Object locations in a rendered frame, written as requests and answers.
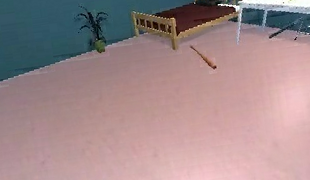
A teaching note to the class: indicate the wooden bed red mattress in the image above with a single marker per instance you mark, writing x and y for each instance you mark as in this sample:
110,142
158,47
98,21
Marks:
193,17

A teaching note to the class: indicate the dark house plant green pot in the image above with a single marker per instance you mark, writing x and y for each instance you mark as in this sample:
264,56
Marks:
96,29

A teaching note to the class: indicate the white table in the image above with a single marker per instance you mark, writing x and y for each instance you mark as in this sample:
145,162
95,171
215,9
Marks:
285,1

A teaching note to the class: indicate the brown wooden baseball bat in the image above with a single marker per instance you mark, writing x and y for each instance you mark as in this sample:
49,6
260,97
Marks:
204,58

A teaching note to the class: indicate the dark metal frame chair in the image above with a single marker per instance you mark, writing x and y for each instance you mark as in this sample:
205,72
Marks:
309,26

